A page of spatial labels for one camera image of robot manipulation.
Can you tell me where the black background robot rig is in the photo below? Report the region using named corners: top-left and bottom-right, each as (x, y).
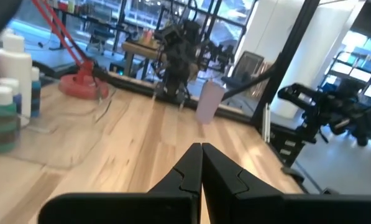
top-left (277, 81), bottom-right (371, 147)

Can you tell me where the small navy paint bottle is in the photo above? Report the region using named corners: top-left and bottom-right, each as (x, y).
top-left (0, 77), bottom-right (23, 108)

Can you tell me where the large white paint bottle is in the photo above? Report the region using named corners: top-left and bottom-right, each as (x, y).
top-left (0, 32), bottom-right (34, 118)

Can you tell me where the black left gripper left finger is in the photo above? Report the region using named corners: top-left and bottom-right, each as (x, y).
top-left (37, 142), bottom-right (203, 224)

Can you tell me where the red desk lamp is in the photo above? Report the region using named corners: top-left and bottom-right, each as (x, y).
top-left (31, 0), bottom-right (111, 101)

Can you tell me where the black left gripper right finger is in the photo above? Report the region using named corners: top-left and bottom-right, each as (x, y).
top-left (202, 142), bottom-right (371, 224)

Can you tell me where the translucent purple plastic cup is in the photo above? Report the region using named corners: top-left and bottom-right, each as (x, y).
top-left (195, 80), bottom-right (227, 125)

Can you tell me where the wooden background table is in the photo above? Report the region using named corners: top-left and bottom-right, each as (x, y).
top-left (121, 40), bottom-right (169, 78)

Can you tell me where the small blue paint bottle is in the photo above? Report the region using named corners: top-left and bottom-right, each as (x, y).
top-left (30, 66), bottom-right (42, 118)

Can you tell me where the clear plastic bin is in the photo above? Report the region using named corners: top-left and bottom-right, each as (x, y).
top-left (0, 77), bottom-right (119, 164)

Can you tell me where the grey framed panel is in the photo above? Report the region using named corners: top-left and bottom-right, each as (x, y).
top-left (231, 50), bottom-right (266, 91)

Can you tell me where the small green paint bottle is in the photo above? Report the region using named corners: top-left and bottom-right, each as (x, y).
top-left (0, 84), bottom-right (20, 154)

